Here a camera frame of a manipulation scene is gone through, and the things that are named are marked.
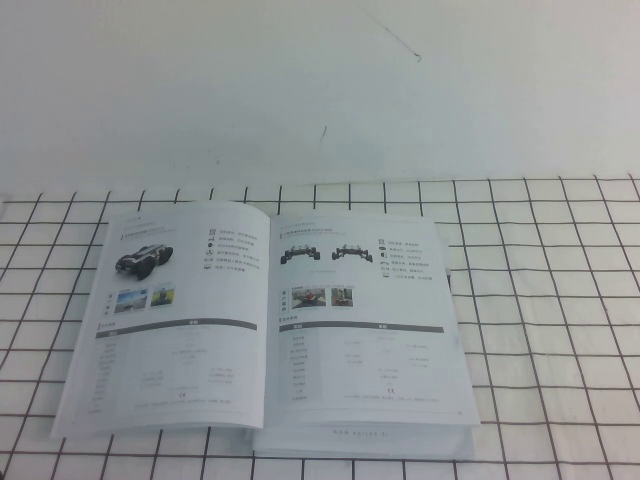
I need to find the white black-grid table cloth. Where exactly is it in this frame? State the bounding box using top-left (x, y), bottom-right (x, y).
top-left (0, 172), bottom-right (640, 480)

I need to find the white AgileX product catalogue book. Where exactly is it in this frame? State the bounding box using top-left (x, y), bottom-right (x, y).
top-left (49, 199), bottom-right (482, 459)

